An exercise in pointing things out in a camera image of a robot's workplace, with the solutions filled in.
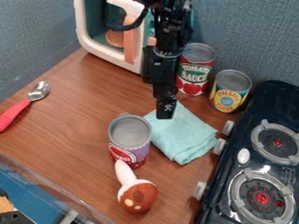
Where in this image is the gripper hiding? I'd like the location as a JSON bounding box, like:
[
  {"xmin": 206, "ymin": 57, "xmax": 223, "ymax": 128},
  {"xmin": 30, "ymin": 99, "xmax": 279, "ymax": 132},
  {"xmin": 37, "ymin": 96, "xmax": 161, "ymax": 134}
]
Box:
[{"xmin": 140, "ymin": 45, "xmax": 184, "ymax": 120}]

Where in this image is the blue cloth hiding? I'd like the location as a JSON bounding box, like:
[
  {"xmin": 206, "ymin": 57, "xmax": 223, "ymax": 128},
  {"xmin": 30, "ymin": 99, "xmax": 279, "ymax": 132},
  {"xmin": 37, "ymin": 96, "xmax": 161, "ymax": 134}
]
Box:
[{"xmin": 141, "ymin": 102, "xmax": 220, "ymax": 166}]

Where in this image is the red tomato sauce can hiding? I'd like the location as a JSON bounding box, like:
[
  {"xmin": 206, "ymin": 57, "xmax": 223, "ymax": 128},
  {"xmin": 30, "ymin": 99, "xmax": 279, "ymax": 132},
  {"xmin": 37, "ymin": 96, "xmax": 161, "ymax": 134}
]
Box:
[{"xmin": 175, "ymin": 42, "xmax": 218, "ymax": 97}]

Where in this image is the red and purple can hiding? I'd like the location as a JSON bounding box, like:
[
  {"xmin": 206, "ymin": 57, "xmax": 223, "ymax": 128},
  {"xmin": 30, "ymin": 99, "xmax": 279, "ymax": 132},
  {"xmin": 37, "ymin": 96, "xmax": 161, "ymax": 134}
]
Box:
[{"xmin": 107, "ymin": 113, "xmax": 154, "ymax": 170}]

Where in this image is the yellow pineapple can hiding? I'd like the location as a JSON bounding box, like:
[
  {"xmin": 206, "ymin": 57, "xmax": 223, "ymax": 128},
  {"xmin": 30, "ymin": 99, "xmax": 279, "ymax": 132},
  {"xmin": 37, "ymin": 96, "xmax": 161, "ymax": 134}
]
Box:
[{"xmin": 207, "ymin": 69, "xmax": 254, "ymax": 114}]

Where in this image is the toy mushroom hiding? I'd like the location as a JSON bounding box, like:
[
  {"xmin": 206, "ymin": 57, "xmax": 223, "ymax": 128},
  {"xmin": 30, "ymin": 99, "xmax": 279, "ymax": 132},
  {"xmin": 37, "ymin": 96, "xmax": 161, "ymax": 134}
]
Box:
[{"xmin": 113, "ymin": 159, "xmax": 161, "ymax": 214}]

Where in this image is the toy microwave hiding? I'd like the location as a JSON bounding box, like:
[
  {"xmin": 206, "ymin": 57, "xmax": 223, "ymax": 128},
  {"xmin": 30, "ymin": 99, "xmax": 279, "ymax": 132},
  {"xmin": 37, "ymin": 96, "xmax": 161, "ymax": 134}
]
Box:
[{"xmin": 72, "ymin": 0, "xmax": 157, "ymax": 75}]

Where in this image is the toy stove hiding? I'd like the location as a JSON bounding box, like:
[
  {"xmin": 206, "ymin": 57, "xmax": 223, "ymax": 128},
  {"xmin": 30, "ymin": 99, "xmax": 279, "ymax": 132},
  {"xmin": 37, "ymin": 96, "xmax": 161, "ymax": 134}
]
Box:
[{"xmin": 192, "ymin": 80, "xmax": 299, "ymax": 224}]

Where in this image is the red handled silver spoon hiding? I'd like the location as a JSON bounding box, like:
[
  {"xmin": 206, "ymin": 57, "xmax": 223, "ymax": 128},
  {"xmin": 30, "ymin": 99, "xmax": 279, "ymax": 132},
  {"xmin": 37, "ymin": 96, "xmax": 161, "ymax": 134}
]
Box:
[{"xmin": 0, "ymin": 80, "xmax": 52, "ymax": 133}]

